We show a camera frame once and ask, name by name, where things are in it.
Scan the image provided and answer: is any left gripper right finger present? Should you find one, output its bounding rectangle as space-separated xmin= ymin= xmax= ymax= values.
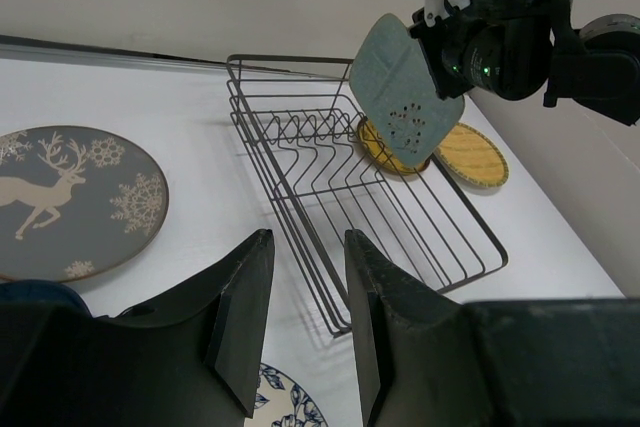
xmin=344 ymin=230 xmax=639 ymax=426

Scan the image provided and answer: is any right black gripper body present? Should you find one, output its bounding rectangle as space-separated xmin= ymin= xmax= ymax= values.
xmin=409 ymin=6 xmax=480 ymax=100

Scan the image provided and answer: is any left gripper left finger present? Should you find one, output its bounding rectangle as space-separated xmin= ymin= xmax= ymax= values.
xmin=1 ymin=229 xmax=275 ymax=426

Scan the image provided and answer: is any light green rectangular plate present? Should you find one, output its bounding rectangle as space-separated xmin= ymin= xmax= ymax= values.
xmin=349 ymin=14 xmax=465 ymax=168

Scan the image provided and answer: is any blue floral white plate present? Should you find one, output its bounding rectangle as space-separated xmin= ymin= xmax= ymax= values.
xmin=244 ymin=363 xmax=328 ymax=427

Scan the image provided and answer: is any yellow checked plate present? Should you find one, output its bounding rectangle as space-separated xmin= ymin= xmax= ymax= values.
xmin=435 ymin=123 xmax=509 ymax=188

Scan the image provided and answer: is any amber glass plate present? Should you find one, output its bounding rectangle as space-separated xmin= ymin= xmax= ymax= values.
xmin=356 ymin=117 xmax=430 ymax=176

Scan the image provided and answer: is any dark blue plate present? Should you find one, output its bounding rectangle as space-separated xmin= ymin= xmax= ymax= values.
xmin=1 ymin=280 xmax=92 ymax=317

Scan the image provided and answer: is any grey deer plate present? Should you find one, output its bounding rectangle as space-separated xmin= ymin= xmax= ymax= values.
xmin=1 ymin=125 xmax=169 ymax=283

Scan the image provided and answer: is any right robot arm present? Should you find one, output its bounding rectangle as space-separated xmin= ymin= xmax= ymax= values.
xmin=409 ymin=0 xmax=639 ymax=126

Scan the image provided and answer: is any grey wire dish rack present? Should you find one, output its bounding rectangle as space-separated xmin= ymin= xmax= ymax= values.
xmin=226 ymin=54 xmax=509 ymax=337

